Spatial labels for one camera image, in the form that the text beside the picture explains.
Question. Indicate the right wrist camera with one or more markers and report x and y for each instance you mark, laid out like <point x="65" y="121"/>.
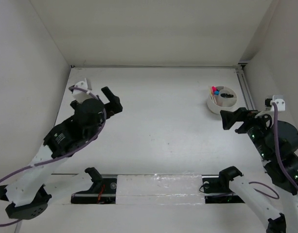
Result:
<point x="278" y="100"/>

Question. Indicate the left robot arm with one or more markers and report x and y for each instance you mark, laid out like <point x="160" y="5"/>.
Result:
<point x="25" y="189"/>

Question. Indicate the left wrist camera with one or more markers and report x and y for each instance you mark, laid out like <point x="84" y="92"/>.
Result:
<point x="81" y="91"/>

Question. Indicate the yellow highlighter pen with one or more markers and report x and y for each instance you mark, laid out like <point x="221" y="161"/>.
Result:
<point x="211" y="94"/>

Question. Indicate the black handled scissors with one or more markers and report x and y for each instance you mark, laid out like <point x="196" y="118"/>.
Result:
<point x="226" y="95"/>

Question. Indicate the pink black thick highlighter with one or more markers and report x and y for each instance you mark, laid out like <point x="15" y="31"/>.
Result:
<point x="214" y="88"/>

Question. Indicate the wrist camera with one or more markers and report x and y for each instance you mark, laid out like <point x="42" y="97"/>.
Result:
<point x="81" y="91"/>
<point x="278" y="100"/>

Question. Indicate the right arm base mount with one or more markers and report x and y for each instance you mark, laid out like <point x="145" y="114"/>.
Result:
<point x="224" y="188"/>

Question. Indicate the white round compartment container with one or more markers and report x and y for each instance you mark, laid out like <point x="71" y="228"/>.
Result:
<point x="223" y="104"/>

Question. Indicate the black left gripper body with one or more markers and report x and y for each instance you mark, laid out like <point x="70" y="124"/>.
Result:
<point x="112" y="108"/>

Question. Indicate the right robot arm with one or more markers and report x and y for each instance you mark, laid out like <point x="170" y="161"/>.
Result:
<point x="276" y="142"/>

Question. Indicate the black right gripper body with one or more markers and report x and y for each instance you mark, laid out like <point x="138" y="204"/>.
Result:
<point x="243" y="114"/>

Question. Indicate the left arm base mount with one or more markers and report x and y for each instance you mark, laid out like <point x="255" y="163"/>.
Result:
<point x="102" y="190"/>

